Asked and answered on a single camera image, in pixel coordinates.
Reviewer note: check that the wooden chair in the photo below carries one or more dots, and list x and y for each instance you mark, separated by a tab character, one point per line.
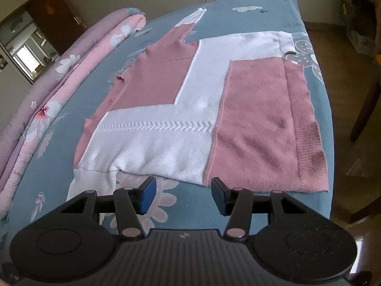
364	116

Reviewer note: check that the brown wooden door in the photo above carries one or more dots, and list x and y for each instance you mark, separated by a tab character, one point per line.
59	26

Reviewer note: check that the pink floral quilt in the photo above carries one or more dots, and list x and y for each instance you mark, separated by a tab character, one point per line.
74	65

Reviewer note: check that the pink and white sweater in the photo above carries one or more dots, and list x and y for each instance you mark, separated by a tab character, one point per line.
202	101

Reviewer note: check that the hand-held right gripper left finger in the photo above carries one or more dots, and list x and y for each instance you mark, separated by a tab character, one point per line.
147	197

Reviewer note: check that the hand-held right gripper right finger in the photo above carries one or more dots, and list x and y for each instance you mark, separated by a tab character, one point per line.
219	197

